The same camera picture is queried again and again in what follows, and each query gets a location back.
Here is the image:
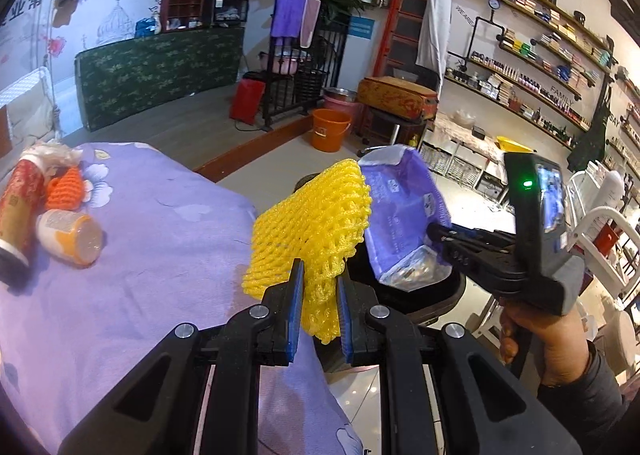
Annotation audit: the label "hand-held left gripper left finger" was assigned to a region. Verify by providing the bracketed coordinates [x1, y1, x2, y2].
[59, 257, 306, 455]

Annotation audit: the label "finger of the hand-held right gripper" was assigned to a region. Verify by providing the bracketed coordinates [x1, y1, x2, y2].
[440, 242, 538, 293]
[425, 222, 518, 252]

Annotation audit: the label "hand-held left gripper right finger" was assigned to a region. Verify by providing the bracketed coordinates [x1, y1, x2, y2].
[336, 271, 583, 455]

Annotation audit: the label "purple plastic packet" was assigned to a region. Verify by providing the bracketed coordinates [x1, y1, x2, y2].
[357, 145, 453, 292]

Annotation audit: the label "black trash bin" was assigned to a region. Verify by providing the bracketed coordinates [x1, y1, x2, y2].
[294, 172, 467, 376]

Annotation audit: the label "yellow foam fruit net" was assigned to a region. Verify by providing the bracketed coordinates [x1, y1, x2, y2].
[242, 158, 372, 343]

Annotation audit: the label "white and orange bottle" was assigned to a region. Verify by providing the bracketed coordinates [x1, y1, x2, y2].
[36, 209, 103, 266]

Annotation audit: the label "orange foam fruit net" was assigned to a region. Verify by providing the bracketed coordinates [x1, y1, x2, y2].
[45, 165, 94, 211]

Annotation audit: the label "red cylindrical can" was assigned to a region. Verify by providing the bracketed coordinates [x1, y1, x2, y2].
[0, 145, 51, 281]

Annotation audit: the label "person's right forearm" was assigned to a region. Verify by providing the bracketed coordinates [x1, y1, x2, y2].
[537, 340, 640, 455]

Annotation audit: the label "person's right hand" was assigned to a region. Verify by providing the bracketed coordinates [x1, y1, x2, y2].
[499, 292, 591, 388]

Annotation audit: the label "white plastic rack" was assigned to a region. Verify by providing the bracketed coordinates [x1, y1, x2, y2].
[567, 170, 640, 306]

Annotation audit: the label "wooden counter with drawers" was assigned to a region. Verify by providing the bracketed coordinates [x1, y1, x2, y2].
[420, 112, 511, 196]

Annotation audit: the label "dark green tree decoration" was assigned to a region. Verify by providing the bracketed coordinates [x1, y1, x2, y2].
[570, 80, 615, 171]

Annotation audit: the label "pink bucket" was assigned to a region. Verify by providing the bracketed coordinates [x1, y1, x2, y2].
[325, 98, 363, 136]

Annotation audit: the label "purple floral bed sheet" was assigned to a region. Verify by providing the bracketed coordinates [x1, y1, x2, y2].
[0, 141, 363, 455]

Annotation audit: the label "orange bucket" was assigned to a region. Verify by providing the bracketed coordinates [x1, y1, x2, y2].
[307, 108, 352, 152]

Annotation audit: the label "black metal rack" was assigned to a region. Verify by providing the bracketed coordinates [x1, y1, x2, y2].
[262, 10, 351, 128]

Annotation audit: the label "white hanging apron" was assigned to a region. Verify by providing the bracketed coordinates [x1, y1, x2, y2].
[416, 0, 453, 81]

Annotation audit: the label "black pipe gauge fixture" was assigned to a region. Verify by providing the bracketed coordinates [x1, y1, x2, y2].
[470, 0, 506, 56]

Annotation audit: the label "red bag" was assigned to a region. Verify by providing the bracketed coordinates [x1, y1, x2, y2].
[230, 76, 266, 125]

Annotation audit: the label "red ladder shelf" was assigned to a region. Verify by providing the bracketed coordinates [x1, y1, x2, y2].
[372, 0, 436, 81]

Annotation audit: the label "pink pot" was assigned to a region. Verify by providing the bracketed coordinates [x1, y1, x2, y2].
[259, 49, 306, 75]

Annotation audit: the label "pink towel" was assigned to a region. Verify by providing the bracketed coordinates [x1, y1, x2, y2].
[300, 0, 322, 48]

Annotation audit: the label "purple towel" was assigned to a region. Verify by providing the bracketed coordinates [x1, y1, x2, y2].
[271, 0, 312, 38]

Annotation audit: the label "green patterned mattress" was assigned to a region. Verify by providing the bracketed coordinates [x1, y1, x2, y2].
[75, 26, 246, 132]

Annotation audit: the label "white crumpled tissue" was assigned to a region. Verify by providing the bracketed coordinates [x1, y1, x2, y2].
[30, 140, 83, 168]

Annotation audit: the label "black crate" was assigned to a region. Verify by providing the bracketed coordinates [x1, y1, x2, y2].
[202, 0, 250, 28]

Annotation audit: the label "white cushioned swing seat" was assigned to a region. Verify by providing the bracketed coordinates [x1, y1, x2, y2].
[0, 68, 63, 161]

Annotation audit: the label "wall shelves of products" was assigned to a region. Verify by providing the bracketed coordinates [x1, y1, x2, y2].
[442, 0, 640, 166]

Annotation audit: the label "blue wall sign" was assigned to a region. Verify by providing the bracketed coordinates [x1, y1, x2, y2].
[348, 15, 376, 38]

